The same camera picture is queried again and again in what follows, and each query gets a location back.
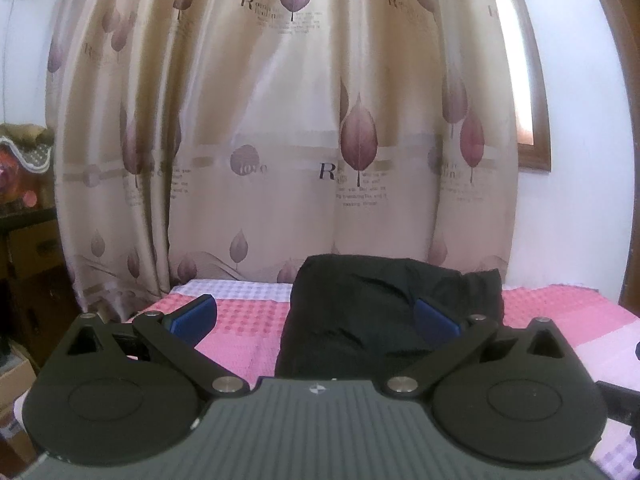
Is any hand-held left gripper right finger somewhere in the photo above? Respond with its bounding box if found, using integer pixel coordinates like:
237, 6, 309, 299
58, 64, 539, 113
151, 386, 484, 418
385, 296, 569, 402

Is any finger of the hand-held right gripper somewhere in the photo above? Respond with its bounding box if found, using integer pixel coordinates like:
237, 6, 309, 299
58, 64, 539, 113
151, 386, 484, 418
596, 380, 640, 457

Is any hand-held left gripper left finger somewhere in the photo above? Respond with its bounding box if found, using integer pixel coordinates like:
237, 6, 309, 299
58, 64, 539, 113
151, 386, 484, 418
65, 293, 249, 402

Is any black garment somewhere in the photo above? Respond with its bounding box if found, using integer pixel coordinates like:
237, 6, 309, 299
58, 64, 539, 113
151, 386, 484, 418
273, 253, 504, 382

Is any pink checked bed sheet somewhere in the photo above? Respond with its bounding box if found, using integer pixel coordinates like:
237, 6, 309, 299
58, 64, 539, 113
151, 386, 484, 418
9, 277, 640, 480

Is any cardboard box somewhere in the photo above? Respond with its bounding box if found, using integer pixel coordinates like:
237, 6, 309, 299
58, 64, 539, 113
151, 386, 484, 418
7, 264, 82, 362
0, 342, 40, 413
4, 219, 67, 282

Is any beige leaf print curtain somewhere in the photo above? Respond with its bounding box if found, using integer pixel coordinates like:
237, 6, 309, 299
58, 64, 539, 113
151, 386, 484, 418
44, 0, 519, 312

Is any grey scalloped cloth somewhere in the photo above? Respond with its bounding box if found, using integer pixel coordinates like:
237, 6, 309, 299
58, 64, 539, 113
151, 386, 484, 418
0, 122, 55, 172

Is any wooden window frame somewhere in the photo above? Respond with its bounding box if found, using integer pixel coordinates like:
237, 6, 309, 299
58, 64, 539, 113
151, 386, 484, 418
481, 0, 553, 174

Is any hanging wall cable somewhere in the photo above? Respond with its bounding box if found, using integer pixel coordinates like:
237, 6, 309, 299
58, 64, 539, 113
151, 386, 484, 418
0, 0, 37, 126

